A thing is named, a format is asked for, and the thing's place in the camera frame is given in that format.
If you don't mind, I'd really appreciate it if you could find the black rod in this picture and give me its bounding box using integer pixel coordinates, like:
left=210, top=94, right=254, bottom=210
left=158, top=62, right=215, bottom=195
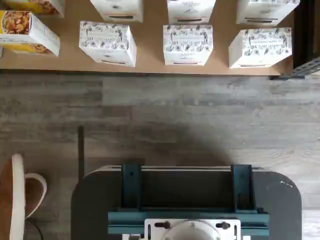
left=77, top=125, right=85, bottom=182

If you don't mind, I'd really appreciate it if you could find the white mounting plate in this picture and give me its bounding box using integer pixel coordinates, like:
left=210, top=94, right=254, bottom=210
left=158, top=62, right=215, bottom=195
left=144, top=218, right=242, bottom=240

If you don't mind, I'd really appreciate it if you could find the dark grey cart top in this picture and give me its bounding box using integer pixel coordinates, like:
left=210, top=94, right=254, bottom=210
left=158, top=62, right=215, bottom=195
left=70, top=164, right=303, bottom=240

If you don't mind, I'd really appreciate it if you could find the teal metal base frame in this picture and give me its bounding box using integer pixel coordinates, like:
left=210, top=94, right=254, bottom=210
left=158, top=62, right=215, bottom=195
left=107, top=163, right=270, bottom=240

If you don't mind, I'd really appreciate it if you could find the yellow label granola box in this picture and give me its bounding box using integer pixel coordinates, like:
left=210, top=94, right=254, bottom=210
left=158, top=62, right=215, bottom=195
left=0, top=10, right=61, bottom=57
left=0, top=0, right=65, bottom=18

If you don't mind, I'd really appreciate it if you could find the black metal shelf rack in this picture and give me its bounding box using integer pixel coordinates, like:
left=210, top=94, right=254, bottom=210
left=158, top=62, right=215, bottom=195
left=268, top=0, right=320, bottom=81

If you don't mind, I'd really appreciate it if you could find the wooden shelf board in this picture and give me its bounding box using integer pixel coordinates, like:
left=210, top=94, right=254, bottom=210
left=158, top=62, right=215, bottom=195
left=0, top=0, right=295, bottom=76

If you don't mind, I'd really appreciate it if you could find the thin black floor cable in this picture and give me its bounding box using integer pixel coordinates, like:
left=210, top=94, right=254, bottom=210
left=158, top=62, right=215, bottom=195
left=24, top=216, right=44, bottom=240

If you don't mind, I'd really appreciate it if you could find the white floral print box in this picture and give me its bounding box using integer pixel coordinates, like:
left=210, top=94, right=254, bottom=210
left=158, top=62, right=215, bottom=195
left=78, top=20, right=137, bottom=68
left=89, top=0, right=145, bottom=23
left=166, top=0, right=217, bottom=25
left=228, top=26, right=293, bottom=70
left=236, top=0, right=301, bottom=27
left=163, top=24, right=214, bottom=67

